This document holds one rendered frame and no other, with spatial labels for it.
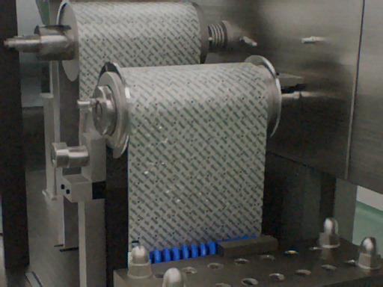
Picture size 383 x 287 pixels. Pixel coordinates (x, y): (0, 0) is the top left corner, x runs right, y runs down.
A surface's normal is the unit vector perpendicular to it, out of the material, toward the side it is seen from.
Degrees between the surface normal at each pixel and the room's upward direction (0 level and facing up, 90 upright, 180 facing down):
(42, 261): 0
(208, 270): 0
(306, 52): 90
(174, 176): 90
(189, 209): 90
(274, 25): 90
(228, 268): 0
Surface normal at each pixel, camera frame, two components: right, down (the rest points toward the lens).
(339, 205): 0.38, 0.25
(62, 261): 0.00, -0.96
